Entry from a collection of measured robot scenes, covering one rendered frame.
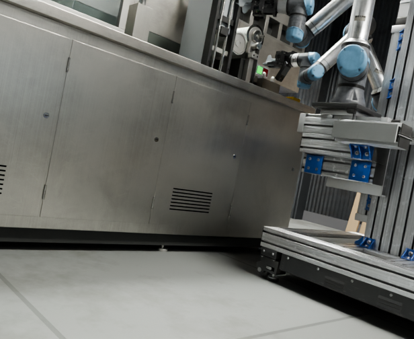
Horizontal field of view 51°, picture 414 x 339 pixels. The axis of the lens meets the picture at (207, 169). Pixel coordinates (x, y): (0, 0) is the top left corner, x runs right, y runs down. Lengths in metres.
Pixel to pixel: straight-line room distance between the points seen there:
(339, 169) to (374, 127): 0.31
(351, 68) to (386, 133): 0.32
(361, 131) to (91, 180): 1.08
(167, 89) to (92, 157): 0.45
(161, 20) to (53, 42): 1.09
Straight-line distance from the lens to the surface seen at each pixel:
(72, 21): 1.73
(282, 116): 2.49
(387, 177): 2.05
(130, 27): 2.29
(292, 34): 2.00
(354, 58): 1.90
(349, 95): 2.00
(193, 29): 2.58
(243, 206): 2.34
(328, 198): 5.36
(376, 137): 1.75
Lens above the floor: 0.46
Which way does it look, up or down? 1 degrees down
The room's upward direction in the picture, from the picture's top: 11 degrees clockwise
